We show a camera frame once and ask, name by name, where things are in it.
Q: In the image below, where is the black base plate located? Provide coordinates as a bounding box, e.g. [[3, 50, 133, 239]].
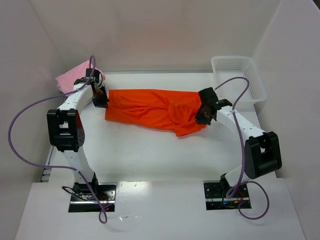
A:
[[203, 181, 252, 211], [61, 183, 117, 213]]

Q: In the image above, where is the orange t shirt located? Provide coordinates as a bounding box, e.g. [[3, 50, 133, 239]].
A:
[[105, 89, 206, 137]]

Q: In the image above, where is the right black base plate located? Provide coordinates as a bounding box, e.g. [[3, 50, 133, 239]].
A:
[[203, 181, 252, 211]]

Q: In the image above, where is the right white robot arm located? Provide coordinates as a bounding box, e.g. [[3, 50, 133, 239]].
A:
[[195, 87, 282, 187]]

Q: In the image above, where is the pink folded t shirt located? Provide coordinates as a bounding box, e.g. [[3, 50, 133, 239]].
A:
[[55, 60, 90, 94]]

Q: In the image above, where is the white plastic basket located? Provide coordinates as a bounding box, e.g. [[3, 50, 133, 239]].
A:
[[211, 55, 267, 106]]

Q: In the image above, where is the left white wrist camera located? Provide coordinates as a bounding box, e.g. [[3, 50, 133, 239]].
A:
[[95, 70, 105, 85]]

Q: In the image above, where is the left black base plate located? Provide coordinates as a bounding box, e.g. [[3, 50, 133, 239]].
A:
[[61, 183, 117, 213]]

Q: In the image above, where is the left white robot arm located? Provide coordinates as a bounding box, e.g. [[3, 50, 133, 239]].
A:
[[46, 68, 110, 195]]

